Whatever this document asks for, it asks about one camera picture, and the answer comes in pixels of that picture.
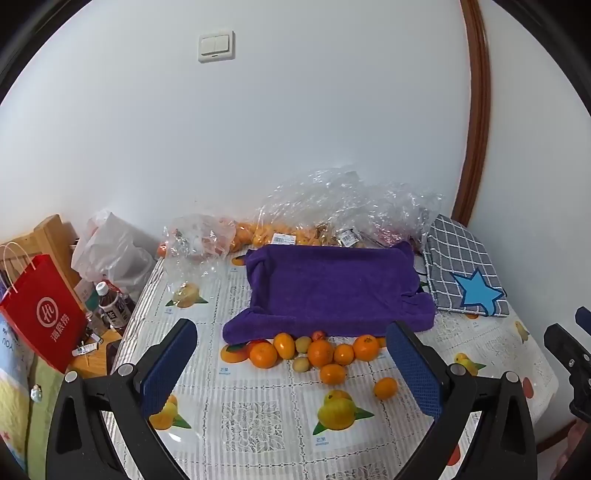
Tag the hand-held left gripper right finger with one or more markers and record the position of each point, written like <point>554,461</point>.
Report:
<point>413,364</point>

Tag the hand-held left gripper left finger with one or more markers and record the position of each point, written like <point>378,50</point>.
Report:
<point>168,364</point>

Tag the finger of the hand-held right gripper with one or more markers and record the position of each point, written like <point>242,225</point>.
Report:
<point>584,317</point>
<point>563,344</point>

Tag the orange mandarin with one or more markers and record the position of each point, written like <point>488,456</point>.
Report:
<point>332,374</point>
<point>366,347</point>
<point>263,354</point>
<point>385,387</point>
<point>343,354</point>
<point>320,353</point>
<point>284,345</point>

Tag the purple towel covered tray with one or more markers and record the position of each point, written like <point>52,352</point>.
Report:
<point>323,286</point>

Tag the black phone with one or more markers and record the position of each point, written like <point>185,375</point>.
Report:
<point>113,357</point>

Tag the wooden side table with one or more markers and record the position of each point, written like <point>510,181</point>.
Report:
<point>92,364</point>

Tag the small white gadget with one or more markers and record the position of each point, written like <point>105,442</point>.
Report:
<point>85,349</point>

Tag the small red fruit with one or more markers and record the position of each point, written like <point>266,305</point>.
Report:
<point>318,335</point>

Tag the grey checked cloth blue star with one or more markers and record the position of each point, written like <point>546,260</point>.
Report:
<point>457,254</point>

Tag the red paper bag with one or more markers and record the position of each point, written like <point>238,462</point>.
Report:
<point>46,318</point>

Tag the white plastic bag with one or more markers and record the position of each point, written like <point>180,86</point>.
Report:
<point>111,244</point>

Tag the brown longan bunch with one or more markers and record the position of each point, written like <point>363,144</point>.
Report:
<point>330,237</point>

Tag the colourful printed blanket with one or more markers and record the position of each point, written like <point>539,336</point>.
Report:
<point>18,401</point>

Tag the pile of bagged mandarins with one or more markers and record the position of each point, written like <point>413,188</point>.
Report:
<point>258,234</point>

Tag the wooden chair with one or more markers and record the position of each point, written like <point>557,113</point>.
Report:
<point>51,235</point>

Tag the large clear plastic bag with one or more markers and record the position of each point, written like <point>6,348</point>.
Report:
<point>314,203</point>

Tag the brown wooden door frame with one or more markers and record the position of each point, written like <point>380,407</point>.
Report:
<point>478,115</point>

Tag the white wall switch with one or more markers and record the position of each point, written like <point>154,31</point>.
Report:
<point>216,46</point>

